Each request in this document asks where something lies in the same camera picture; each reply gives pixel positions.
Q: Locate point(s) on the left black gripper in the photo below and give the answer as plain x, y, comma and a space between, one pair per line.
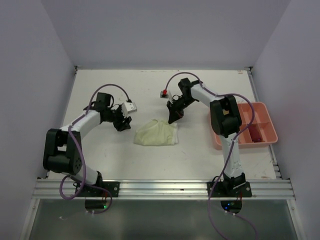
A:
121, 126

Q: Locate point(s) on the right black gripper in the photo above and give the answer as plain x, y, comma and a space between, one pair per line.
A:
175, 113

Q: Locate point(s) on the pale green underwear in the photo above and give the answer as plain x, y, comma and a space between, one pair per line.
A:
157, 133

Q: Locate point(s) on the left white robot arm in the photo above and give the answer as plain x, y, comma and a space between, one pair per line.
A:
63, 152

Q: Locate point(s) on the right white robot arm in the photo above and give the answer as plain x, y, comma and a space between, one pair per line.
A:
225, 122

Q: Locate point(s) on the dark red rolled underwear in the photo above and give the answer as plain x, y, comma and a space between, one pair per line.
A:
255, 134

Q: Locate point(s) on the pink divided tray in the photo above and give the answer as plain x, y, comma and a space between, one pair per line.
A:
262, 120

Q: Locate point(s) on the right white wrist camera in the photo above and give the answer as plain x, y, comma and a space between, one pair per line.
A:
166, 94

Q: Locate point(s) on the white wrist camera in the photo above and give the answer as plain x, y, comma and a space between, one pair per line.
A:
166, 94
128, 108

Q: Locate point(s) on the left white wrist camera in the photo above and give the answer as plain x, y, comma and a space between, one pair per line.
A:
128, 108

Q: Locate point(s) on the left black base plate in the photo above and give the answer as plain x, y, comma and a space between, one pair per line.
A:
97, 190

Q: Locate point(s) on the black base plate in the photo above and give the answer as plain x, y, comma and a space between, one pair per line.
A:
229, 187
97, 190

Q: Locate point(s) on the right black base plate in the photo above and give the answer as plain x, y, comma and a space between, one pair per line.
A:
229, 187

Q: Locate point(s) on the aluminium mounting rail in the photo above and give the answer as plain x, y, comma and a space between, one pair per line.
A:
272, 189

